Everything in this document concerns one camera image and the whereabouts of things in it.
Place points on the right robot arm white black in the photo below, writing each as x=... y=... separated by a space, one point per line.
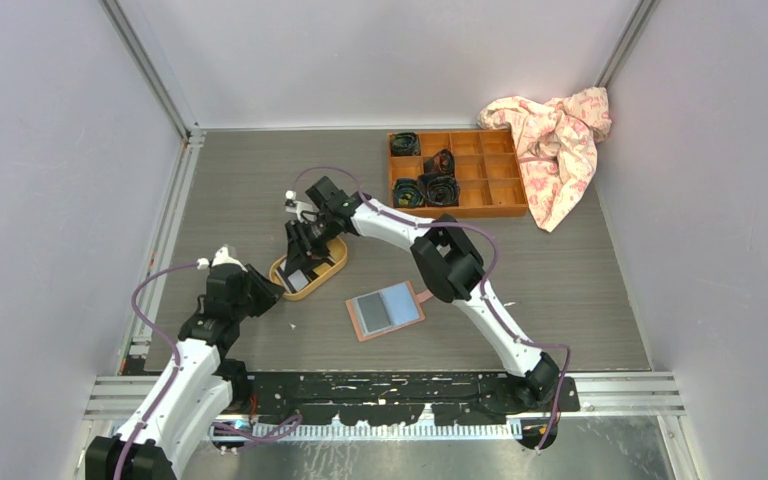
x=449 y=264

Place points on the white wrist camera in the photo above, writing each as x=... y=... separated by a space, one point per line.
x=302 y=210
x=225 y=255

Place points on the wooden compartment organizer box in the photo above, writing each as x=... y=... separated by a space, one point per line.
x=486 y=169

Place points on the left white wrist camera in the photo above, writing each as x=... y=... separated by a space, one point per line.
x=225 y=255

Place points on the pink floral crumpled cloth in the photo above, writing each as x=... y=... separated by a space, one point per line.
x=555 y=143

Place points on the rolled dark tie bottom-middle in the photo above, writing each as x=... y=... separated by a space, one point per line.
x=439 y=190

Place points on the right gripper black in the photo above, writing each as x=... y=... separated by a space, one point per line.
x=296 y=252

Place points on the brown leather card holder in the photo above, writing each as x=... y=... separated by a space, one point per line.
x=404 y=305

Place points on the aluminium frame rail front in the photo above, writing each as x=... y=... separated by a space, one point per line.
x=588 y=395

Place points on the yellow oval card tray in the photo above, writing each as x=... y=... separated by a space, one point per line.
x=319 y=272

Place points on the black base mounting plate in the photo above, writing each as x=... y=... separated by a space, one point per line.
x=384 y=398

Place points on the black gold credit card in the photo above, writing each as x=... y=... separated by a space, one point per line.
x=372 y=313

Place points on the rolled dark tie top-left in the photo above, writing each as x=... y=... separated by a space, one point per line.
x=403 y=144

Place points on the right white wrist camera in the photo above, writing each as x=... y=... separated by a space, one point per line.
x=302 y=210

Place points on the silver striped credit card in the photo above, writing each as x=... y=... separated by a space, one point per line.
x=293 y=282

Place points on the rolled dark tie bottom-left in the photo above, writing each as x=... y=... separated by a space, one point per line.
x=407 y=194

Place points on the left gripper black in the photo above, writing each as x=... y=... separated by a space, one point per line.
x=269 y=292

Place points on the rolled dark tie middle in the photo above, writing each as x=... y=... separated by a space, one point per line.
x=442 y=162

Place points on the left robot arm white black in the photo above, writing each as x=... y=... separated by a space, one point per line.
x=198 y=383

